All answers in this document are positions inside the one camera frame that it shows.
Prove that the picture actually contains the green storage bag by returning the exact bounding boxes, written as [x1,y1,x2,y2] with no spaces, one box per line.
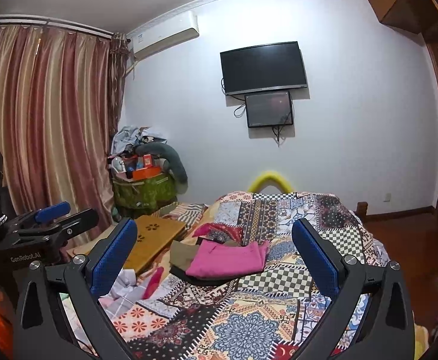
[113,173,177,211]

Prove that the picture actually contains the wooden lap desk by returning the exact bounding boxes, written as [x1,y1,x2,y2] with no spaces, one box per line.
[65,214,188,277]

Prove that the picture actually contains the orange box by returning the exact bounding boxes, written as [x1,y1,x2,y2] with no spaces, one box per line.
[131,166,161,181]

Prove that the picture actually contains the grey neck pillow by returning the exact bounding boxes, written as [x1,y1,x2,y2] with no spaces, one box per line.
[135,142,188,194]

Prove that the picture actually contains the white crumpled cloth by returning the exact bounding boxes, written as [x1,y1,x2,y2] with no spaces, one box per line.
[99,269,148,320]

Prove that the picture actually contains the white air conditioner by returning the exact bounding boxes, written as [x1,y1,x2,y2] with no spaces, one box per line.
[132,11,200,61]

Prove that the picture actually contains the striped pink beige curtain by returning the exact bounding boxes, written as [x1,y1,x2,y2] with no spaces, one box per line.
[0,24,128,247]

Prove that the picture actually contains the small black wall monitor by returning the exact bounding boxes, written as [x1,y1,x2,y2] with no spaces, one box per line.
[245,91,294,128]

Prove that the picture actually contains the large black wall television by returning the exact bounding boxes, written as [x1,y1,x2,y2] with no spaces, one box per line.
[220,41,308,95]

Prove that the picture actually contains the patchwork patterned bed cover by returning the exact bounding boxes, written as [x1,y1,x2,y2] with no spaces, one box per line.
[109,191,389,359]

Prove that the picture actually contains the red patterned cloth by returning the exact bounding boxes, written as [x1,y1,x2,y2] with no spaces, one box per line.
[193,223,243,244]

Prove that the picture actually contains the yellow foam tube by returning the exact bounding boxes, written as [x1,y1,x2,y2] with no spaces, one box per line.
[247,171,294,194]

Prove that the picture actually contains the olive green folded garment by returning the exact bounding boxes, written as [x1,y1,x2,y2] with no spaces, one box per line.
[170,241,200,271]

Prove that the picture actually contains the pink pants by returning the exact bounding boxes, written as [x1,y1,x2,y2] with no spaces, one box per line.
[186,240,270,280]

